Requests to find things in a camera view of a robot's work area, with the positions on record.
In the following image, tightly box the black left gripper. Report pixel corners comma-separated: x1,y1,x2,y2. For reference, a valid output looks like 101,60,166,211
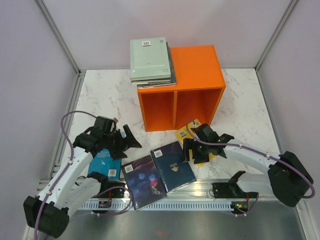
102,124,141,160

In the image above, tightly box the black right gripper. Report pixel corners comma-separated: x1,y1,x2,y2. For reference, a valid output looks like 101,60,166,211
179,137,210,164

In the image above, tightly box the yellow book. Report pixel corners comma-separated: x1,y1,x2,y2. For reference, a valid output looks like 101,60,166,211
174,119,215,168

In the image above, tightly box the teal ocean cover book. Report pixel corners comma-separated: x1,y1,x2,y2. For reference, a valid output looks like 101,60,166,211
87,134,122,181

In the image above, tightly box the dark blue book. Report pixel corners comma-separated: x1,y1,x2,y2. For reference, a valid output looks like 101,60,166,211
150,141,197,193

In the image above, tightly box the Alice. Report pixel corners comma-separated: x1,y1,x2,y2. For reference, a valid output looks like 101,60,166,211
137,43,177,89

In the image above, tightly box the black cover book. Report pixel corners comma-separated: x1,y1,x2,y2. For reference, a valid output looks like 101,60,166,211
130,39,176,85

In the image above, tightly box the grey-green book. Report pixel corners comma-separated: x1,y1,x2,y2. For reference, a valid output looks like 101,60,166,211
130,37,171,82

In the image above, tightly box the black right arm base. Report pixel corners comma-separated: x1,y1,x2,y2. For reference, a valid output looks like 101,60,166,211
208,182,234,199

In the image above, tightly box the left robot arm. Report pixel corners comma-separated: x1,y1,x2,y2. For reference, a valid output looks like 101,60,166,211
23,116,141,240

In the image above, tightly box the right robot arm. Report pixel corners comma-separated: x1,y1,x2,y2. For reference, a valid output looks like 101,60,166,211
180,120,316,207

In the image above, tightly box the dark galaxy cover book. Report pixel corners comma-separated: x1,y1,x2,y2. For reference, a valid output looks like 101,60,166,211
121,155,167,211

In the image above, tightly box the orange wooden shelf box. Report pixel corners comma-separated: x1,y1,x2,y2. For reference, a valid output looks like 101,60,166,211
137,45,226,132

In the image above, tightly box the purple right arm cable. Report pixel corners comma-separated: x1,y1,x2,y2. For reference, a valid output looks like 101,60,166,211
186,119,316,198

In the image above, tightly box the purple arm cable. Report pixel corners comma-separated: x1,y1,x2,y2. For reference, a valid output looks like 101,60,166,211
33,110,101,240
186,119,316,198

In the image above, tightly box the white slotted cable duct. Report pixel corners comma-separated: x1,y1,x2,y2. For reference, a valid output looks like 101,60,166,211
79,199,234,212

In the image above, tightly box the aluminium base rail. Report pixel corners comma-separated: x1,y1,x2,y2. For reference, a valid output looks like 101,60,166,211
22,177,311,240

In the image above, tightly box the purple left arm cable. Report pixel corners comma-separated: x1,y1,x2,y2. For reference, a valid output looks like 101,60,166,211
33,110,101,240

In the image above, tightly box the left aluminium frame post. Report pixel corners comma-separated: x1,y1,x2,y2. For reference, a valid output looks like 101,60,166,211
34,0,82,76

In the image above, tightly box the aluminium frame post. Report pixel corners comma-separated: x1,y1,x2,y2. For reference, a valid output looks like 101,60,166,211
254,0,300,72
34,0,82,76

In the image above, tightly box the right aluminium frame post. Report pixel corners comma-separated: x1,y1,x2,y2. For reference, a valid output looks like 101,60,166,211
254,0,300,72

